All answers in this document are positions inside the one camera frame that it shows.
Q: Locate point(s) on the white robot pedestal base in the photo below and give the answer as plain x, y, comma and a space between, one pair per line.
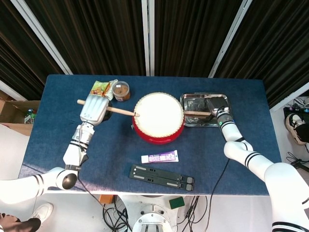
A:
144, 205

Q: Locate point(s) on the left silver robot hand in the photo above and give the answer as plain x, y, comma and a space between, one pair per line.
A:
95, 108

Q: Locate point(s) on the dark brown pleated curtain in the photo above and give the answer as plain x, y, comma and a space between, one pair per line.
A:
277, 43
14, 48
188, 36
96, 36

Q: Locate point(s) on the dark trouser leg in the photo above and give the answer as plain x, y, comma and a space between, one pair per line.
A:
19, 224

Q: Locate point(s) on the clear jar of rubber bands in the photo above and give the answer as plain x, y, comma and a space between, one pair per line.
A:
121, 90

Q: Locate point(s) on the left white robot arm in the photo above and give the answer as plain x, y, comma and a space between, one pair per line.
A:
72, 154

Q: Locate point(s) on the brown cardboard box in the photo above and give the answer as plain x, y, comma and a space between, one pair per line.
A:
12, 108

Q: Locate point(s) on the green and orange snack packet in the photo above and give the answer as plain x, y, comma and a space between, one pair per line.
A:
99, 88

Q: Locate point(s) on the rectangular stainless steel tray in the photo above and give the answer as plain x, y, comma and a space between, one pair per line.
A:
193, 104

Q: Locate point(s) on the wooden drumstick with black band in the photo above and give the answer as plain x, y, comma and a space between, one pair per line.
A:
120, 111

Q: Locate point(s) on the red drum with white skin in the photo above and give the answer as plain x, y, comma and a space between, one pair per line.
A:
159, 113

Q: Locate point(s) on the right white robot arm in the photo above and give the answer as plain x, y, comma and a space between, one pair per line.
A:
277, 174

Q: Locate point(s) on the blue table cloth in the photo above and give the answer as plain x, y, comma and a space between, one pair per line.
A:
60, 135

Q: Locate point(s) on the black and white sneaker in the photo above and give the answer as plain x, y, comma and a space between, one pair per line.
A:
293, 123

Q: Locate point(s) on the white metal frame post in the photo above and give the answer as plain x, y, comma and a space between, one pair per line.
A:
289, 96
41, 36
12, 90
229, 41
147, 36

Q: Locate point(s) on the plain wooden drumstick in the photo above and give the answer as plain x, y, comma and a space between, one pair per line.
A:
196, 113

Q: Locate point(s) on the black power strip with plugs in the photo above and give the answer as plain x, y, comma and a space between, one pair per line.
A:
289, 110

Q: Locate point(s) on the small orange box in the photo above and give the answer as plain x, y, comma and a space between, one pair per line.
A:
106, 199

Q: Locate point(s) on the purple and white toothpaste tube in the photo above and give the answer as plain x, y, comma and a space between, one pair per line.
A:
160, 157

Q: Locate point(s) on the green rectangular block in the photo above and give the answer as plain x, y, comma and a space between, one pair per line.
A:
176, 202

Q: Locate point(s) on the folded black laptop stand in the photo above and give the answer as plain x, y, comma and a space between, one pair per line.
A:
159, 176

